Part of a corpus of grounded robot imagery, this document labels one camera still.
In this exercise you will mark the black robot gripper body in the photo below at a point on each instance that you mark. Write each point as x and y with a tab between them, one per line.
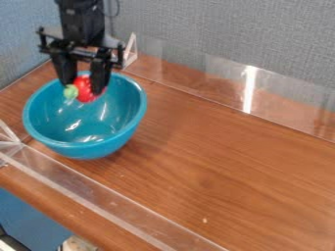
80	37

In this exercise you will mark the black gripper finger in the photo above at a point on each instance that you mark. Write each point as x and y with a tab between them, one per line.
64	64
100	68

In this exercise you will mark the red toy strawberry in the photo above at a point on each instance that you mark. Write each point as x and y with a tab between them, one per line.
80	90

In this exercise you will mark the blue plastic bowl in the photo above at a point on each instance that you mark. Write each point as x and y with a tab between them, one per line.
85	130

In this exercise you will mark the clear acrylic front barrier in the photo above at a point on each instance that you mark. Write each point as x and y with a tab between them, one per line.
117	209

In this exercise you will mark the clear acrylic barrier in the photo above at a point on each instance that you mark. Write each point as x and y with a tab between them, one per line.
117	209
276	98

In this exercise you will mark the clear acrylic back barrier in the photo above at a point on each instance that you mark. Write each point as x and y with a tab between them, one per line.
276	98

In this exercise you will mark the pale object under table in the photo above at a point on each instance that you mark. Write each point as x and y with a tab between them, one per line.
75	243

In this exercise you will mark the dark object bottom left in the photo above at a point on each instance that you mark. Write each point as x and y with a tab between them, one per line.
11	244

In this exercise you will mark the clear acrylic corner bracket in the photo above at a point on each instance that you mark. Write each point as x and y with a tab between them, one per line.
129	53

